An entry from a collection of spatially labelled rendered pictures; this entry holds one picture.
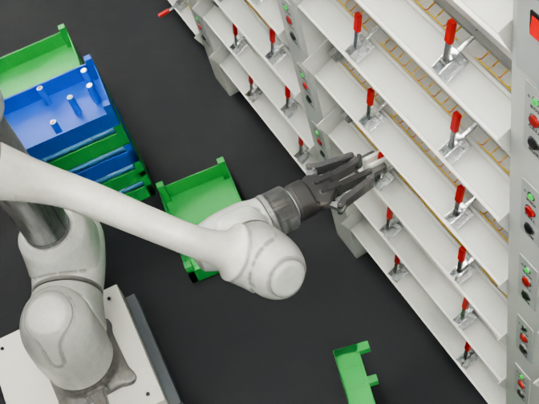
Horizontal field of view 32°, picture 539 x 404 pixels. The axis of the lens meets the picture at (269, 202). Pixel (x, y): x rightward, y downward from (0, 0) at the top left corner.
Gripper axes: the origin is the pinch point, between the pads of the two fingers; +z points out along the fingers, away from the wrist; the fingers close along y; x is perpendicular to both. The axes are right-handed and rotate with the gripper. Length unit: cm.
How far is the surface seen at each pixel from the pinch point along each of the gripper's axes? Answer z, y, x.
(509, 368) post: -0.8, 43.6, -15.6
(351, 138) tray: 1.3, -12.9, -6.5
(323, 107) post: -2.1, -18.0, 0.5
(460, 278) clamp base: -0.7, 27.6, -6.3
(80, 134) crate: -43, -71, -31
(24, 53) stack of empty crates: -43, -126, -46
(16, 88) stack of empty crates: -50, -118, -50
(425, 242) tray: -0.8, 16.7, -7.7
